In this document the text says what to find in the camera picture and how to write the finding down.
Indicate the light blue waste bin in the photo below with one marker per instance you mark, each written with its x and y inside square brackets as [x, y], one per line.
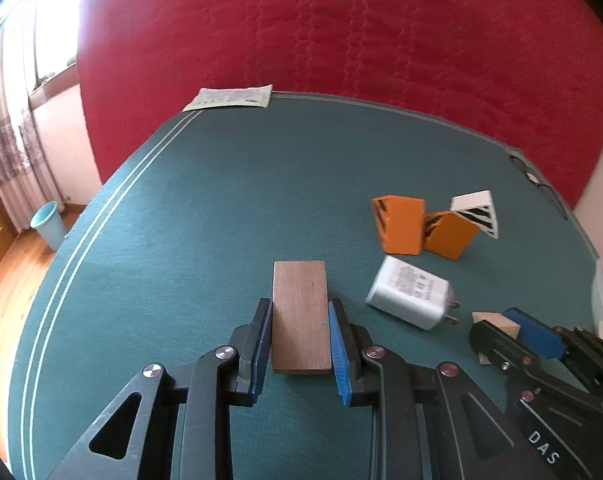
[48, 225]

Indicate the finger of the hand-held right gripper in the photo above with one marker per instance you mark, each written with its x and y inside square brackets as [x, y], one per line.
[539, 337]
[496, 347]

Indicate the white paper leaflet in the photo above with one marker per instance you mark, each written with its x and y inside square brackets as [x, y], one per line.
[229, 97]

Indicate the orange striped block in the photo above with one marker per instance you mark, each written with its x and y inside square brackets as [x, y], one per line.
[404, 225]
[451, 237]

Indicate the white wall charger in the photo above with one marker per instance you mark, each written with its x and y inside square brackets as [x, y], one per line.
[406, 290]

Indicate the red quilted blanket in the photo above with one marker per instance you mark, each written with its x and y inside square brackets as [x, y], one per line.
[331, 35]

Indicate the rectangular wooden block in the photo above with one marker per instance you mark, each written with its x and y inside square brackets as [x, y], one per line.
[301, 315]

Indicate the window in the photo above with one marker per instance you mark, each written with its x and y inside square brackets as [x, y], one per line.
[56, 25]

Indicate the white zebra-striped prism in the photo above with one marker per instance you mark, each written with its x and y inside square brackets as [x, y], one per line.
[476, 212]

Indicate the wooden wedge block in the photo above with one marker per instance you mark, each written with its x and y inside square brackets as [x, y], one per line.
[496, 321]

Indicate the patterned curtain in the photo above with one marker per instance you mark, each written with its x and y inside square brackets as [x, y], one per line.
[11, 135]

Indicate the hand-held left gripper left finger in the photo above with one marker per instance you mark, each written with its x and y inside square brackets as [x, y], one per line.
[261, 350]

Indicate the black wristwatch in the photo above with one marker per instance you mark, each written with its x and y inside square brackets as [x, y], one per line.
[534, 177]

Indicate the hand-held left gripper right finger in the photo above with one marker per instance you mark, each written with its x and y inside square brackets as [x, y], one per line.
[339, 350]

